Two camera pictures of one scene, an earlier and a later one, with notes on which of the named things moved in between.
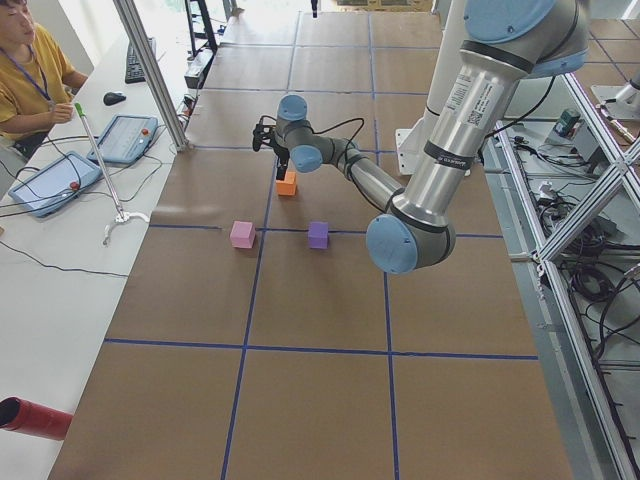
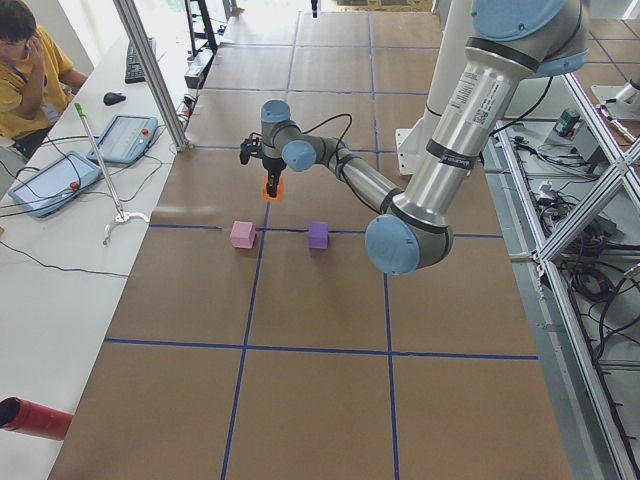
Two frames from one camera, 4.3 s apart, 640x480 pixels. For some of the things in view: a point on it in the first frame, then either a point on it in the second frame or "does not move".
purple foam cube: [318, 235] does not move
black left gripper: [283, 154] -> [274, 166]
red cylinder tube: [19, 414] does not move
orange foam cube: [287, 187] -> [279, 193]
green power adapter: [569, 123] does not move
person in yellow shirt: [35, 83] does not move
